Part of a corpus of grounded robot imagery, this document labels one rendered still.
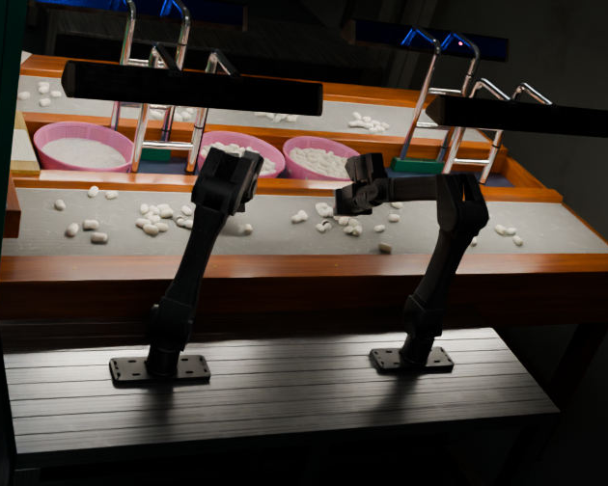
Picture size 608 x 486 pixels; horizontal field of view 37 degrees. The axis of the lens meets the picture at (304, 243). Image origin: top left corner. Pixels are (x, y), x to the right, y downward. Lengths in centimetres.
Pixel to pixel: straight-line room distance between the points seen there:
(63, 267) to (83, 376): 25
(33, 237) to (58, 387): 42
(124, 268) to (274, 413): 45
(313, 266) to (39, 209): 65
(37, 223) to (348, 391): 80
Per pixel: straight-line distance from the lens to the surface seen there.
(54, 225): 213
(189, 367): 187
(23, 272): 191
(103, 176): 231
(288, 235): 228
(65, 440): 169
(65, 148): 249
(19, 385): 179
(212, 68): 229
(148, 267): 199
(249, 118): 290
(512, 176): 322
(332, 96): 322
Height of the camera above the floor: 185
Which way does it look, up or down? 29 degrees down
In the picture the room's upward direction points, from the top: 17 degrees clockwise
